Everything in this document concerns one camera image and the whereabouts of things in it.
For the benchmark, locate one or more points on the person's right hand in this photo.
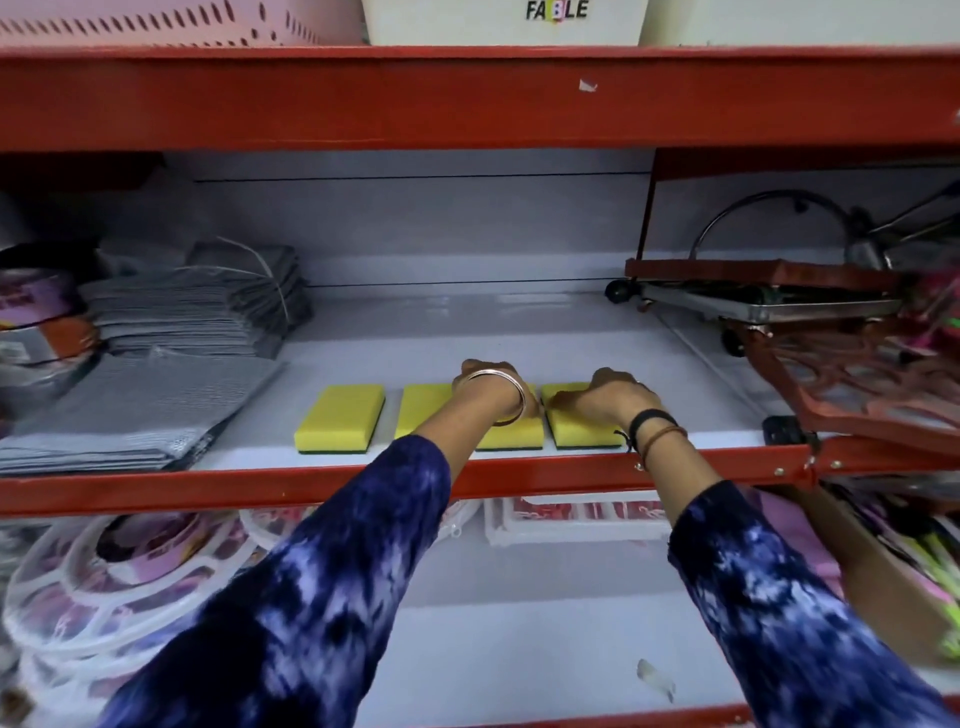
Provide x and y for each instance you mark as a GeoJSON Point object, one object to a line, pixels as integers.
{"type": "Point", "coordinates": [611, 401]}

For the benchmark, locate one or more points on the person's left hand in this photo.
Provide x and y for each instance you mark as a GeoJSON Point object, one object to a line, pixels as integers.
{"type": "Point", "coordinates": [491, 390]}

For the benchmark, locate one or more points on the person's left thumb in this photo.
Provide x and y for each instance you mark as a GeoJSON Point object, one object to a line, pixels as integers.
{"type": "Point", "coordinates": [532, 403]}

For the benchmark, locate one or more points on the person's right thumb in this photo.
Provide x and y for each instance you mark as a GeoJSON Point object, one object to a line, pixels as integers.
{"type": "Point", "coordinates": [571, 403]}

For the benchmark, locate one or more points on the yellow green scrub sponge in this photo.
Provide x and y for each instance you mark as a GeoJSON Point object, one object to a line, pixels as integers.
{"type": "Point", "coordinates": [577, 433]}
{"type": "Point", "coordinates": [517, 436]}
{"type": "Point", "coordinates": [421, 409]}
{"type": "Point", "coordinates": [339, 420]}

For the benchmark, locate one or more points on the person's left forearm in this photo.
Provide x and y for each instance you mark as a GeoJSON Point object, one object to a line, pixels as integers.
{"type": "Point", "coordinates": [315, 585]}

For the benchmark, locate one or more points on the person's right forearm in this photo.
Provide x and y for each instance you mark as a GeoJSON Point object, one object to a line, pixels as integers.
{"type": "Point", "coordinates": [765, 600]}

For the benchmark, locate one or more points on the metal bangle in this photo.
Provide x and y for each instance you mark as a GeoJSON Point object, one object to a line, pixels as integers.
{"type": "Point", "coordinates": [519, 397]}

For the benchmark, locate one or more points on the black wristband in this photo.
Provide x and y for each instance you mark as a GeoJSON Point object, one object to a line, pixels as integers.
{"type": "Point", "coordinates": [651, 416]}

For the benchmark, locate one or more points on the white framed packet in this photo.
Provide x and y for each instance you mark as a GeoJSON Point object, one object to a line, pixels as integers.
{"type": "Point", "coordinates": [577, 521]}

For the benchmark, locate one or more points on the steel platform trolley with wheels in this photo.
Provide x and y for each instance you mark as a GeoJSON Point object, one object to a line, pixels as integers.
{"type": "Point", "coordinates": [765, 296]}

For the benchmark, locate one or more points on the red plastic lattice stand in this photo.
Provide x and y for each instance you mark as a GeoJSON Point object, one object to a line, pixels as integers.
{"type": "Point", "coordinates": [862, 382]}

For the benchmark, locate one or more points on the red metal shelf rack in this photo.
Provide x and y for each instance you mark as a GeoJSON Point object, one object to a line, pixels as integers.
{"type": "Point", "coordinates": [450, 97]}

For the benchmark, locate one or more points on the tied bundle of grey cloths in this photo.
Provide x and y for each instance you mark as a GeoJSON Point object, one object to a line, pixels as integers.
{"type": "Point", "coordinates": [202, 300]}

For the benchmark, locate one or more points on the brown cardboard panel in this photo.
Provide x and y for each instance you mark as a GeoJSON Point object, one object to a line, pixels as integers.
{"type": "Point", "coordinates": [877, 577]}

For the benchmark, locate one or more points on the steel utensil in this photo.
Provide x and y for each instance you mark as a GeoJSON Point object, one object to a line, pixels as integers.
{"type": "Point", "coordinates": [900, 232]}

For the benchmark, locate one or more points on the pink packaged item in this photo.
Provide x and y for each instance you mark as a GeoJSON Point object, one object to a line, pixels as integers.
{"type": "Point", "coordinates": [937, 311]}

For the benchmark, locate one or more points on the white plastic container with print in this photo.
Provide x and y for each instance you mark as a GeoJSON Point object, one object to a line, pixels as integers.
{"type": "Point", "coordinates": [502, 22]}

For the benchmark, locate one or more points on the bundle of colourful packets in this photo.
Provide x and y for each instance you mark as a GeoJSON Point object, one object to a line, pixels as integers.
{"type": "Point", "coordinates": [926, 547]}

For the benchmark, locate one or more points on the stack of flat grey packets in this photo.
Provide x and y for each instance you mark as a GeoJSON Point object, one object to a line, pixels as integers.
{"type": "Point", "coordinates": [127, 412]}

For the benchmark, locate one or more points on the cream plastic container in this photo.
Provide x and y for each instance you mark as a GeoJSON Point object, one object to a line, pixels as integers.
{"type": "Point", "coordinates": [802, 21]}

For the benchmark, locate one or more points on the stack of white round hangers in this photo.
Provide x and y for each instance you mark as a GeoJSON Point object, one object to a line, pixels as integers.
{"type": "Point", "coordinates": [112, 592]}

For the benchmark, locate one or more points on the pink plastic basket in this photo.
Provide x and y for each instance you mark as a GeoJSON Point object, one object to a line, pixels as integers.
{"type": "Point", "coordinates": [150, 21]}

